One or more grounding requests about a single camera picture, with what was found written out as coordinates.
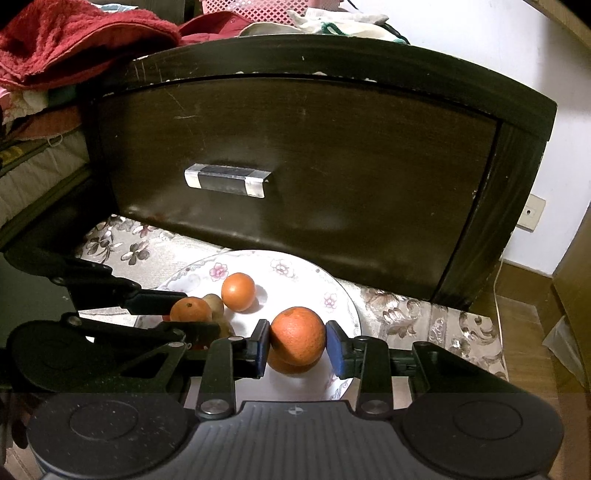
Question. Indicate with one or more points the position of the pink plastic basket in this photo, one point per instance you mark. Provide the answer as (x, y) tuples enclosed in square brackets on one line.
[(258, 7)]

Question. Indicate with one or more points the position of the wall socket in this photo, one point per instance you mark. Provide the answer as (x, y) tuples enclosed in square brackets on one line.
[(530, 212)]

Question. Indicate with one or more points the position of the brown longan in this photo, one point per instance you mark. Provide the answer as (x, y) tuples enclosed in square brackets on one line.
[(214, 303)]

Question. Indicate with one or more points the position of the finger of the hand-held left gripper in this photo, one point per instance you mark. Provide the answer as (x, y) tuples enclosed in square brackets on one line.
[(152, 302), (194, 332)]

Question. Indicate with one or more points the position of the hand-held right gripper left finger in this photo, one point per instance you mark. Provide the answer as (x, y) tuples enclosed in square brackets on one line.
[(261, 345)]

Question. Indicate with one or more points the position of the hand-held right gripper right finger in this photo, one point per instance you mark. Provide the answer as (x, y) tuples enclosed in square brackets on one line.
[(335, 350)]

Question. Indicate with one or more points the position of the grey mattress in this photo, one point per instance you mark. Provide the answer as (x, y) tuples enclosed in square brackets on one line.
[(37, 180)]

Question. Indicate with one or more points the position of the dark wooden nightstand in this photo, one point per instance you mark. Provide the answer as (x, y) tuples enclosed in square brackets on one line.
[(346, 161)]

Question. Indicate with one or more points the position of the floral table mat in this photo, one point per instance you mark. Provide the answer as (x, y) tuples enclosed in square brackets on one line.
[(415, 318)]

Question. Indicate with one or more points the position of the orange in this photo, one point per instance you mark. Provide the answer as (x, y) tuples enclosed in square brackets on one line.
[(238, 290), (298, 334), (189, 310)]

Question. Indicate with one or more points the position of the red towel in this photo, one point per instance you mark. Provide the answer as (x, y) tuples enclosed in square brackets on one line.
[(78, 32)]

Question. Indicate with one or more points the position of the cardboard box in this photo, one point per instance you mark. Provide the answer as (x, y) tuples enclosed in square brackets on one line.
[(575, 300)]

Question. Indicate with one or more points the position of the white floral plate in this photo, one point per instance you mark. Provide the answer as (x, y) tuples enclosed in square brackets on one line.
[(295, 281)]

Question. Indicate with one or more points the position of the white cloth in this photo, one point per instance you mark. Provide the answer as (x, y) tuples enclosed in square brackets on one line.
[(332, 25)]

